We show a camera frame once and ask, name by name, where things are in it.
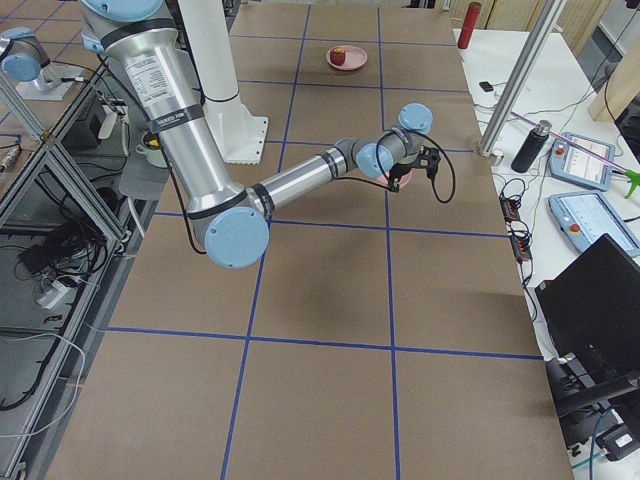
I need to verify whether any black laptop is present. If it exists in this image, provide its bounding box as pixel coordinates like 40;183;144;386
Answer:
535;234;639;374

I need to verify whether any pink plate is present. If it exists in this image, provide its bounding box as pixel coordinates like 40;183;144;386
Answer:
325;45;368;71

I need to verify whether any pink bowl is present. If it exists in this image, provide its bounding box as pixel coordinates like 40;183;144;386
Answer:
375;171;413;189

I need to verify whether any aluminium frame cart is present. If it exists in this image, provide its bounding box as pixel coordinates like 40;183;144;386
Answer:
1;71;140;479

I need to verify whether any black bottle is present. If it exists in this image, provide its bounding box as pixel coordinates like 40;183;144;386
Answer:
511;120;552;173

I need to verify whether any black monitor stand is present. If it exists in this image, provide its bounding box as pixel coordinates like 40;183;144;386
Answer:
545;352;639;461

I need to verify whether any red bottle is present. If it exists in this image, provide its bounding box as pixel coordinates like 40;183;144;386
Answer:
457;1;482;49

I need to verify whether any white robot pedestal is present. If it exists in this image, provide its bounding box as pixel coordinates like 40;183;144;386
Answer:
178;0;268;165

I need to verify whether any upper teach pendant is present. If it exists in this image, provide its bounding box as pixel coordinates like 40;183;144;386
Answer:
548;131;616;191

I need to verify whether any lower teach pendant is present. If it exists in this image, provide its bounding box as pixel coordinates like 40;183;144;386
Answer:
548;191;639;257

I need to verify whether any teach pendant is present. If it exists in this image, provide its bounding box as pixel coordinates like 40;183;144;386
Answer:
548;131;616;191
548;191;639;257

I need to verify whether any black orange usb hub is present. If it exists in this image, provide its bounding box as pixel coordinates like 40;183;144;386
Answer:
499;196;533;264

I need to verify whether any small black device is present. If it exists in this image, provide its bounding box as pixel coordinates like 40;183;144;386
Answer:
479;81;494;92

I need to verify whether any white pot with yellow item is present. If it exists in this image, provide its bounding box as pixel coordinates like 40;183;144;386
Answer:
135;131;167;169

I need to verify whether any red apple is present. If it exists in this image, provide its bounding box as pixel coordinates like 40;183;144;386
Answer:
329;47;346;66

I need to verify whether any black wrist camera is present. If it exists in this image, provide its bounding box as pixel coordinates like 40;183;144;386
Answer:
417;145;441;180

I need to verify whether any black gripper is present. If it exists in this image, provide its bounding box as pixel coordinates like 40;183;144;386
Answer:
388;154;417;192

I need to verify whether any aluminium frame post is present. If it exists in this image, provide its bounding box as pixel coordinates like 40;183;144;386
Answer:
477;0;566;157

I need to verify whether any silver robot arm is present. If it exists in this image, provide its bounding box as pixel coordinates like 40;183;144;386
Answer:
82;1;433;268
1;27;70;101

